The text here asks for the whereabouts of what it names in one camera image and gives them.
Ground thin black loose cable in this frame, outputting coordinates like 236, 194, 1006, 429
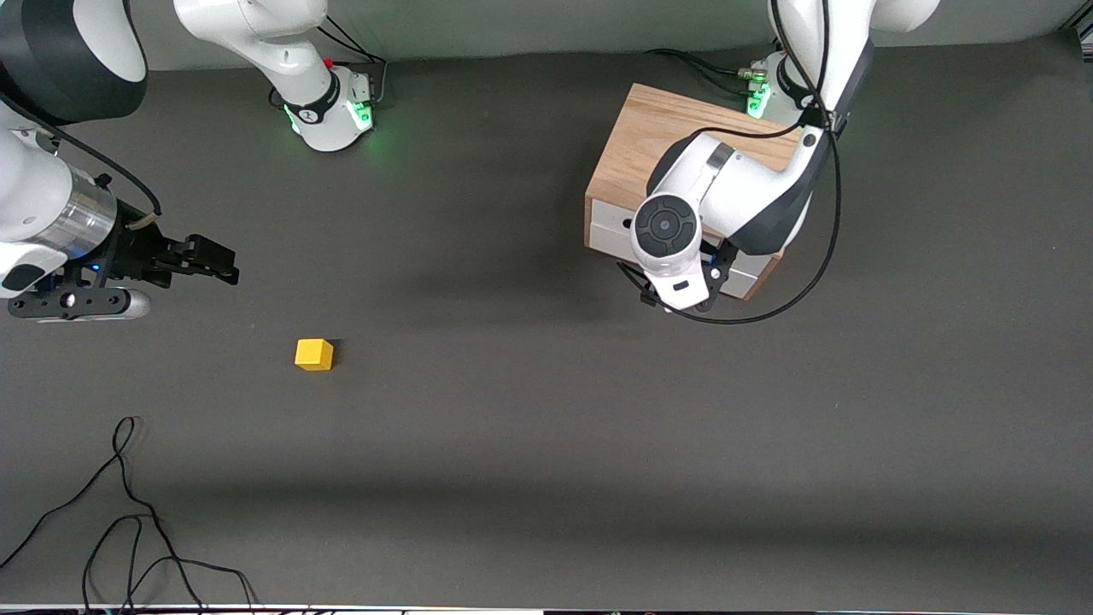
0, 416, 260, 613

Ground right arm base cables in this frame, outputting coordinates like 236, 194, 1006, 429
269, 15, 390, 112

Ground white-fronted wooden drawer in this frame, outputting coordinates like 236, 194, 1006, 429
587, 198, 774, 300

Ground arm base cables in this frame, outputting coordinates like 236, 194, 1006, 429
645, 49, 769, 97
269, 15, 390, 112

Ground yellow cube block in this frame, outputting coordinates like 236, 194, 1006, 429
295, 338, 335, 372

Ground wooden drawer cabinet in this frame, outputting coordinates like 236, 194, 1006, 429
584, 83, 816, 301

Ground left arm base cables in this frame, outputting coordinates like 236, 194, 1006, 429
645, 49, 769, 97

